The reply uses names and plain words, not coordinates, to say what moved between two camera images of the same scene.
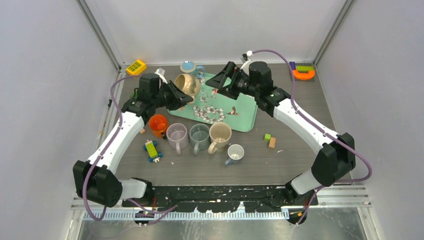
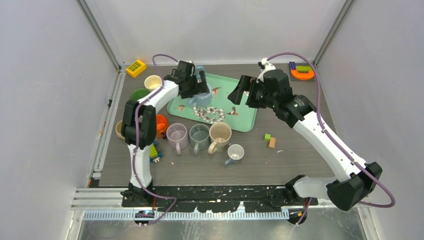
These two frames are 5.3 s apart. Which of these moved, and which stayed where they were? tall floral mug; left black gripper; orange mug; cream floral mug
Moved: left black gripper
Stayed: cream floral mug; orange mug; tall floral mug
